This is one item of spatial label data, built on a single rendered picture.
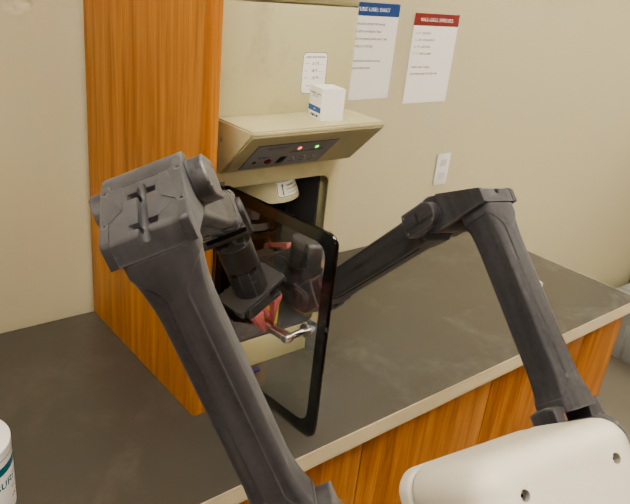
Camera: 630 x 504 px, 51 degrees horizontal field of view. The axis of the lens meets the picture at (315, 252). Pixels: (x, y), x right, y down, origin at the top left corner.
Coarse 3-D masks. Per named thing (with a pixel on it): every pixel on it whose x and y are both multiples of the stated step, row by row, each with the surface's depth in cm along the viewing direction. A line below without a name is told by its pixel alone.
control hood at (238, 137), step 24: (240, 120) 120; (264, 120) 122; (288, 120) 124; (312, 120) 126; (360, 120) 130; (240, 144) 115; (264, 144) 117; (336, 144) 131; (360, 144) 136; (216, 168) 123
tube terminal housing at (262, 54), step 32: (224, 0) 113; (256, 0) 120; (224, 32) 115; (256, 32) 119; (288, 32) 123; (320, 32) 128; (352, 32) 133; (224, 64) 117; (256, 64) 121; (288, 64) 126; (224, 96) 120; (256, 96) 124; (288, 96) 129; (320, 192) 147; (320, 224) 151
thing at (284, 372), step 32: (256, 224) 119; (288, 224) 112; (288, 256) 114; (320, 256) 108; (224, 288) 130; (288, 288) 116; (320, 288) 110; (288, 320) 118; (320, 320) 112; (256, 352) 127; (288, 352) 120; (320, 352) 113; (288, 384) 122; (320, 384) 116; (288, 416) 124
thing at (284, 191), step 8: (256, 184) 137; (264, 184) 138; (272, 184) 138; (280, 184) 139; (288, 184) 141; (296, 184) 145; (248, 192) 137; (256, 192) 137; (264, 192) 138; (272, 192) 138; (280, 192) 139; (288, 192) 140; (296, 192) 143; (264, 200) 138; (272, 200) 138; (280, 200) 139; (288, 200) 140
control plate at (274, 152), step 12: (288, 144) 121; (300, 144) 123; (312, 144) 126; (324, 144) 128; (252, 156) 120; (264, 156) 122; (276, 156) 124; (288, 156) 127; (300, 156) 129; (240, 168) 123; (252, 168) 125
